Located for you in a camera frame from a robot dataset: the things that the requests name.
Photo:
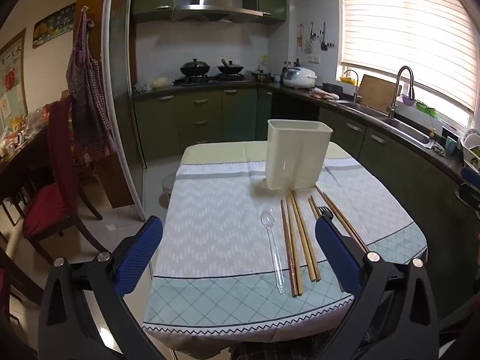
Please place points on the framed wall picture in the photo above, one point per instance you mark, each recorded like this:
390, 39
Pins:
11, 82

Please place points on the green lower cabinets under sink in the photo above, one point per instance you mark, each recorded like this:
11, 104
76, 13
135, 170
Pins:
412, 180

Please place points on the wooden chopstick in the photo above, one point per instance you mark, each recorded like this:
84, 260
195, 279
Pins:
300, 240
291, 270
345, 225
350, 225
307, 240
296, 270
313, 206

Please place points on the black built-in appliance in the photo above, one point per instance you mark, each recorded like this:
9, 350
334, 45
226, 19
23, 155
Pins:
294, 116

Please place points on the white dish rack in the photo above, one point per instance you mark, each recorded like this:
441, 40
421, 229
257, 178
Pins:
470, 148

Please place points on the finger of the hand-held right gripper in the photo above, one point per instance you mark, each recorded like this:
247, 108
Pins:
470, 197
471, 175

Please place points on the hanging kitchen spatula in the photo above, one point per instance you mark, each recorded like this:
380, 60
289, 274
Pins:
308, 43

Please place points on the wooden cutting board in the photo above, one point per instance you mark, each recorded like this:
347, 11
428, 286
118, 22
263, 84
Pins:
378, 92

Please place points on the black wok with lid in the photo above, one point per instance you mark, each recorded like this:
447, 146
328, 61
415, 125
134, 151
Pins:
230, 68
195, 68

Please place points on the small steel pot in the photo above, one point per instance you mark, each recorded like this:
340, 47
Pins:
261, 76

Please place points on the green lower cabinets under stove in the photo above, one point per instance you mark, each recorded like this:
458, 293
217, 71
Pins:
198, 120

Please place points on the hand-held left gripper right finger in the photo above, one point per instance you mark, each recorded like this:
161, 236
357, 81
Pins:
335, 255

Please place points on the yellow oil bottle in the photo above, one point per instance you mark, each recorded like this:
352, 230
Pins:
263, 63

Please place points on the cluttered dark wooden table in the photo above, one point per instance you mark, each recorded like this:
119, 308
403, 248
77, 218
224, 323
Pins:
18, 157

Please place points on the white window blind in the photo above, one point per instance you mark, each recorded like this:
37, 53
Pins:
405, 26

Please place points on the green plastic basket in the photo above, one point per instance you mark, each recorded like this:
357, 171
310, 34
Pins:
426, 108

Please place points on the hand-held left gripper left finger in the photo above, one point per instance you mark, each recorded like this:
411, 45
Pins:
140, 255

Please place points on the patterned white teal tablecloth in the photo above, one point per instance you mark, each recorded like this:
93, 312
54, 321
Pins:
217, 232

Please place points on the red checkered apron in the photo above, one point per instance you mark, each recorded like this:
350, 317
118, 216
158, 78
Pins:
90, 93

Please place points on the gas stove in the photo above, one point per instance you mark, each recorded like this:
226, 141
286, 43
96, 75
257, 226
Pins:
208, 79

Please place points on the white sliding door frame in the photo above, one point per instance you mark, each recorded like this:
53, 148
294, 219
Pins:
120, 101

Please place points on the cream plastic utensil holder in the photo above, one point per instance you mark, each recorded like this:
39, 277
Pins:
298, 153

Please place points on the wooden chair with red cushion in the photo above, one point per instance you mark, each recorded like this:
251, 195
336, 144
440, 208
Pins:
63, 150

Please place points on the yellow windowsill basket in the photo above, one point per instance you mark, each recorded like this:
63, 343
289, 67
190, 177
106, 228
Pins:
347, 79

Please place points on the steel kitchen sink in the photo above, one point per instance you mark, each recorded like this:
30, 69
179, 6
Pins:
405, 127

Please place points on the black plastic fork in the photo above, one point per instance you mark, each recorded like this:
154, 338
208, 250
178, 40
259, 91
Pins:
325, 212

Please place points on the steel kitchen faucet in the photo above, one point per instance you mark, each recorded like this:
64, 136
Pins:
393, 101

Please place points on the white rice cooker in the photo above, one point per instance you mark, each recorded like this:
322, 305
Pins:
299, 77

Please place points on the steel range hood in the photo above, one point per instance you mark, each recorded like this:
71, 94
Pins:
215, 0

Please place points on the clear plastic spoon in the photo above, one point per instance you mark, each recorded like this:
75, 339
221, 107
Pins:
273, 247

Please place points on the teal cup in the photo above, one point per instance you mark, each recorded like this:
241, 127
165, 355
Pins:
451, 145

